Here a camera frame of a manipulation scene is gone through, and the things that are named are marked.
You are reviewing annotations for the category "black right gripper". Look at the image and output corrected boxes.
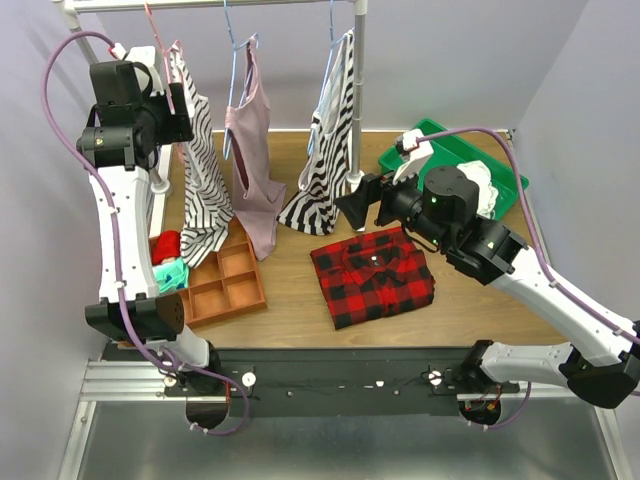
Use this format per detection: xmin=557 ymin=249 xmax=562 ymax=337
xmin=334 ymin=157 xmax=450 ymax=250

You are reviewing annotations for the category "pink wire hanger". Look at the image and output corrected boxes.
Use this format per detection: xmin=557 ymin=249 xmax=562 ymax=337
xmin=144 ymin=2 xmax=176 ymax=113

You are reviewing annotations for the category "thin striped tank top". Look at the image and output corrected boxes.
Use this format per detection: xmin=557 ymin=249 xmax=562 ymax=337
xmin=168 ymin=41 xmax=234 ymax=269

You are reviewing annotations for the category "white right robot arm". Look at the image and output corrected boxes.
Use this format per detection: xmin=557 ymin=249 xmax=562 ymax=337
xmin=335 ymin=166 xmax=639 ymax=409

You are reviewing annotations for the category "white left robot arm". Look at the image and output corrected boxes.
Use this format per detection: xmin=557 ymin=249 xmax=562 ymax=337
xmin=76 ymin=60 xmax=223 ymax=396

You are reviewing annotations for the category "bold black white striped top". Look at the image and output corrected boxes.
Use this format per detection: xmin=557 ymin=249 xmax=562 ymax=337
xmin=278 ymin=30 xmax=355 ymax=236

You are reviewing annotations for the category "blue hanger with striped top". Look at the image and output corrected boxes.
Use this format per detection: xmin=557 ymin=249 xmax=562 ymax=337
xmin=305 ymin=0 xmax=356 ymax=156

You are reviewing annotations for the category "blue hanger with mauve top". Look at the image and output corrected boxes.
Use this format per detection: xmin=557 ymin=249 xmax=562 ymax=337
xmin=223 ymin=0 xmax=260 ymax=160

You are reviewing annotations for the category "mauve tank top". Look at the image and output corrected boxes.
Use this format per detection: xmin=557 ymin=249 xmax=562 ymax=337
xmin=225 ymin=35 xmax=286 ymax=261

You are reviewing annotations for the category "silver clothes rack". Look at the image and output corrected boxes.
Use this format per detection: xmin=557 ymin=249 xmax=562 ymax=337
xmin=49 ymin=0 xmax=370 ymax=231

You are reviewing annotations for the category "red black plaid shirt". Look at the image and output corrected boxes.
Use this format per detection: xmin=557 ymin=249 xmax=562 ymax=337
xmin=310 ymin=227 xmax=435 ymax=330

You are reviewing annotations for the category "green plastic tray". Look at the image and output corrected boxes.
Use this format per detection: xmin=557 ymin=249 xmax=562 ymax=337
xmin=378 ymin=119 xmax=519 ymax=220

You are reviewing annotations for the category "red sock roll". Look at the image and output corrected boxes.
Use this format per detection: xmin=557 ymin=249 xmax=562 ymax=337
xmin=150 ymin=230 xmax=181 ymax=266

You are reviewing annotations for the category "white cloth in tray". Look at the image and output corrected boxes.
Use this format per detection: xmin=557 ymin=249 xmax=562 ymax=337
xmin=457 ymin=160 xmax=499 ymax=219

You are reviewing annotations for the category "teal cloth bundle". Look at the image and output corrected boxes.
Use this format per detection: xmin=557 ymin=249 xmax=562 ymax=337
xmin=153 ymin=258 xmax=190 ymax=294

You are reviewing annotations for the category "orange compartment organizer box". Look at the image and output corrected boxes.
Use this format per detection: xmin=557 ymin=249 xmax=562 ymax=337
xmin=179 ymin=218 xmax=267 ymax=330

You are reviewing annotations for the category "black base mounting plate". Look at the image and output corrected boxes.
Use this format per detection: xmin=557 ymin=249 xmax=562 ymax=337
xmin=165 ymin=347 xmax=519 ymax=417

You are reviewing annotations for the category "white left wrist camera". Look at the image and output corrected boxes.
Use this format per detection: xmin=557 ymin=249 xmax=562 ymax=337
xmin=109 ymin=43 xmax=164 ymax=96

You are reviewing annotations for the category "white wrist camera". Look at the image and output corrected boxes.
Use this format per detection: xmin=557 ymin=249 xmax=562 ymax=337
xmin=109 ymin=43 xmax=164 ymax=96
xmin=393 ymin=129 xmax=434 ymax=184

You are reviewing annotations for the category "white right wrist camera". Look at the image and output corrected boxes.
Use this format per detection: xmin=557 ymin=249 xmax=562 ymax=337
xmin=393 ymin=129 xmax=434 ymax=184

